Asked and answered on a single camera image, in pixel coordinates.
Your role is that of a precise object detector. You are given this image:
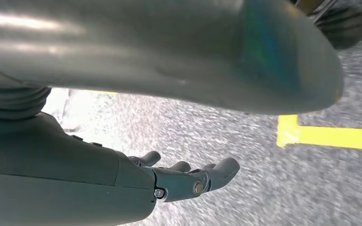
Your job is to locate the yellow floor tape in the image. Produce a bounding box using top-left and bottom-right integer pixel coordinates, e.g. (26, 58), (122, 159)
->
(276, 114), (362, 152)

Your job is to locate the black ribbed round base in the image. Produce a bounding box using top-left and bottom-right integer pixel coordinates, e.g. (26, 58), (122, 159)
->
(313, 4), (362, 50)

